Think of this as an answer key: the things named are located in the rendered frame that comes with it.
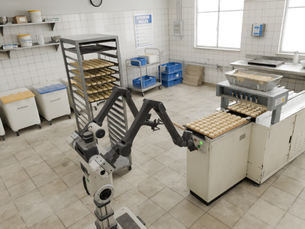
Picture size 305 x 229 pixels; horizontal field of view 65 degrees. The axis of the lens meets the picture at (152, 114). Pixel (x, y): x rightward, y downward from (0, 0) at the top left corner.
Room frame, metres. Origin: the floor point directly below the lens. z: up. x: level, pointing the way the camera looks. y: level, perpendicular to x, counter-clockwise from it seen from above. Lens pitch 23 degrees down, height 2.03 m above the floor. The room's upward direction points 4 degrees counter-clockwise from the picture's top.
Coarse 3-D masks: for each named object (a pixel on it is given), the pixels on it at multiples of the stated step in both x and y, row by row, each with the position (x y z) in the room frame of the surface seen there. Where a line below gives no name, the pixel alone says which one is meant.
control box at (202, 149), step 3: (195, 135) 2.18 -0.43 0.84; (195, 138) 2.13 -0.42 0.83; (198, 138) 2.12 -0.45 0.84; (201, 138) 2.11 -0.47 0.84; (195, 141) 2.13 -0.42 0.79; (198, 141) 2.10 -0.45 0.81; (201, 141) 2.07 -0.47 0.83; (204, 141) 2.04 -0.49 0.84; (195, 144) 2.14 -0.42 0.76; (198, 144) 2.10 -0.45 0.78; (201, 144) 2.07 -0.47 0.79; (204, 144) 2.04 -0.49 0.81; (201, 147) 2.07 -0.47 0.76; (204, 147) 2.04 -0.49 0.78; (198, 150) 2.10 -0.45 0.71; (201, 150) 2.07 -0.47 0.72; (204, 150) 2.04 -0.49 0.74; (204, 153) 2.04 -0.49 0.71
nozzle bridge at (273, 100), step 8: (216, 88) 2.83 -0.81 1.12; (224, 88) 2.84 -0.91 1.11; (232, 88) 2.64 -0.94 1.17; (240, 88) 2.59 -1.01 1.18; (280, 88) 2.50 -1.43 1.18; (224, 96) 2.77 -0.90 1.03; (248, 96) 2.56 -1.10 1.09; (256, 96) 2.48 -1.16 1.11; (264, 96) 2.32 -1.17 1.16; (272, 96) 2.26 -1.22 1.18; (280, 96) 2.34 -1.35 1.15; (224, 104) 2.88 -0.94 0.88; (256, 104) 2.42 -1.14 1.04; (264, 104) 2.40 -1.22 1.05; (272, 104) 2.26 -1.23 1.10; (280, 104) 2.35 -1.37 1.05; (272, 112) 2.34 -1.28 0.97; (280, 112) 2.37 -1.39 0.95; (272, 120) 2.33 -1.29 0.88
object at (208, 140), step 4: (300, 92) 3.10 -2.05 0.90; (304, 92) 3.12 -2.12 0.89; (292, 96) 2.96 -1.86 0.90; (296, 96) 3.00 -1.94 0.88; (288, 100) 2.87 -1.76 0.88; (252, 120) 2.43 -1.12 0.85; (244, 124) 2.34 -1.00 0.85; (236, 128) 2.26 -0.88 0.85; (228, 132) 2.19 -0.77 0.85; (220, 136) 2.11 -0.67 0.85; (208, 140) 2.01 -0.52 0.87; (212, 140) 2.05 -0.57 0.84
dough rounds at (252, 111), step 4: (236, 104) 2.76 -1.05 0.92; (240, 104) 2.76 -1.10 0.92; (244, 104) 2.75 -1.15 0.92; (248, 104) 2.77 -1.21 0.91; (228, 108) 2.67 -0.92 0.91; (232, 108) 2.64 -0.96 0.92; (236, 108) 2.65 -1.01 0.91; (240, 108) 2.62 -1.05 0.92; (244, 108) 2.63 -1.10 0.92; (248, 108) 2.61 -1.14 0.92; (252, 108) 2.61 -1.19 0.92; (256, 108) 2.59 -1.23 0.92; (260, 108) 2.59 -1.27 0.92; (240, 112) 2.55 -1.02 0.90; (244, 112) 2.51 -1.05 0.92; (248, 112) 2.49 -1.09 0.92; (252, 112) 2.49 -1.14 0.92; (256, 112) 2.47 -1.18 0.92; (260, 112) 2.47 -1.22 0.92; (264, 112) 2.50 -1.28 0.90; (256, 116) 2.41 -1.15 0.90
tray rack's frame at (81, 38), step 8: (64, 40) 2.86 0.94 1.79; (72, 40) 2.60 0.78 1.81; (80, 40) 2.55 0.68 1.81; (88, 40) 2.59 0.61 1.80; (96, 40) 2.64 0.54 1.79; (64, 56) 3.04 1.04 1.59; (64, 64) 3.05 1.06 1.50; (72, 96) 3.04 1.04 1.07; (120, 160) 2.85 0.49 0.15; (128, 160) 2.84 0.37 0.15; (120, 168) 2.68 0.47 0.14; (128, 168) 2.80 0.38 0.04
